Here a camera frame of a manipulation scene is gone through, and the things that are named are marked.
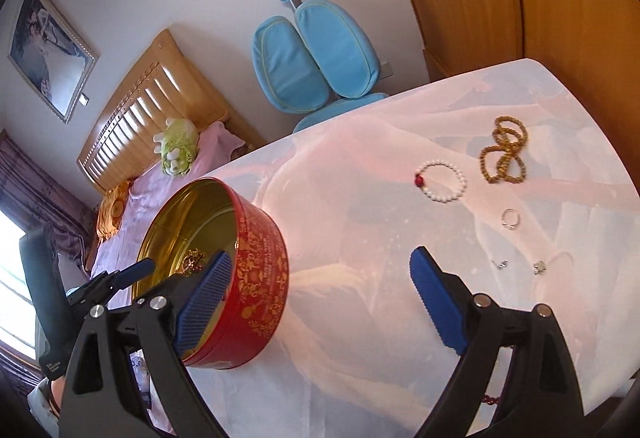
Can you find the rose gold wristwatch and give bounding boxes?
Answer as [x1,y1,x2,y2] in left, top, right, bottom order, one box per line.
[176,248,205,276]

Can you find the small silver charm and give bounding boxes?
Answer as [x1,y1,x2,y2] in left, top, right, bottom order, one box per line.
[533,261,547,275]

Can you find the small silver earring stud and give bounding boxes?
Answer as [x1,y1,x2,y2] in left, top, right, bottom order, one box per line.
[494,260,509,270]

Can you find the brown wooden bead necklace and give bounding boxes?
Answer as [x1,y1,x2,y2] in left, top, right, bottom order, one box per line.
[478,115,530,185]

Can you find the white pearl bracelet red bead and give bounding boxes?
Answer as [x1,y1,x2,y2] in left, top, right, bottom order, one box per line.
[413,159,468,205]

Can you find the person's hand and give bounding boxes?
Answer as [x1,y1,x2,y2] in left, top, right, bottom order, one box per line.
[50,376,66,413]

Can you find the orange pillow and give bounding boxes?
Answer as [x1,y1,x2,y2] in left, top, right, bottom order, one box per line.
[96,179,134,243]

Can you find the red gold round tin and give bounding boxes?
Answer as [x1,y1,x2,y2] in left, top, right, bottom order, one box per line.
[131,178,290,370]

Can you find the purple curtain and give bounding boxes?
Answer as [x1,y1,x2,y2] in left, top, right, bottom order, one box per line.
[1,131,96,387]

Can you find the green plush toy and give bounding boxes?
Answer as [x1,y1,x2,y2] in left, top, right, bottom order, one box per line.
[153,118,198,177]

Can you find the wooden bed headboard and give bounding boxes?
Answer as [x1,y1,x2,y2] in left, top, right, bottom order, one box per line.
[77,29,267,195]

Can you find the white patterned tablecloth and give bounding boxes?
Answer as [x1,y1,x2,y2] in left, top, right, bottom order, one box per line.
[191,58,639,437]

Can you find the blue desk chair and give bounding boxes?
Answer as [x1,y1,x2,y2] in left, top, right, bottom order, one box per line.
[252,0,388,132]

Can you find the wooden wardrobe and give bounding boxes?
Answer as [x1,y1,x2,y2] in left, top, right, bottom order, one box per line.
[372,0,640,199]

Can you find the framed wall picture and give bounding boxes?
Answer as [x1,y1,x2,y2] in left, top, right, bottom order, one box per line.
[9,0,98,124]

